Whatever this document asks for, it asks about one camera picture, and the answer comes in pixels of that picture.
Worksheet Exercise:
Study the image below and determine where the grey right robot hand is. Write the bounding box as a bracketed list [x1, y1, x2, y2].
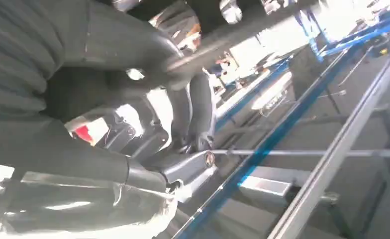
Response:
[0, 0, 217, 239]

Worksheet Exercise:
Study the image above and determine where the white plastic bin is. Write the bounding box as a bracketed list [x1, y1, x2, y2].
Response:
[239, 175, 293, 199]

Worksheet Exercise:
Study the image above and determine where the blue steel shelf rack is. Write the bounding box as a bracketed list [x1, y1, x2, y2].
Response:
[173, 46, 361, 239]
[293, 3, 390, 63]

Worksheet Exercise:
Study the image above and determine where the steel frame table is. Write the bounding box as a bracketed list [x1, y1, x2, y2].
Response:
[211, 43, 390, 239]

